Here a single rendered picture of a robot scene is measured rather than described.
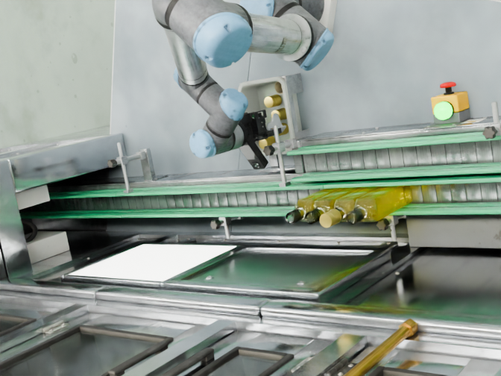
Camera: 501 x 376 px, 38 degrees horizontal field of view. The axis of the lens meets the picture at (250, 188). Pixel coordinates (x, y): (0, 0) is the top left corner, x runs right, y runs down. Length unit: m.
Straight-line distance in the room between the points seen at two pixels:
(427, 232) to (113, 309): 0.82
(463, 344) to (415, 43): 0.91
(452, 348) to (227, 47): 0.72
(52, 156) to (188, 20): 1.11
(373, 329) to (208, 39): 0.65
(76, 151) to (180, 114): 0.38
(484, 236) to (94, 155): 1.38
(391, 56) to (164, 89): 0.86
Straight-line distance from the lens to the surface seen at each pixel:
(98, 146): 2.60
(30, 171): 2.43
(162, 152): 2.55
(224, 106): 1.81
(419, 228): 1.89
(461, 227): 1.85
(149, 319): 1.76
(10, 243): 2.38
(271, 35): 1.65
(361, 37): 2.02
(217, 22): 1.46
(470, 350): 1.30
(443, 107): 1.83
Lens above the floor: 2.52
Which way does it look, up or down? 50 degrees down
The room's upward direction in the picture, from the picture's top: 111 degrees counter-clockwise
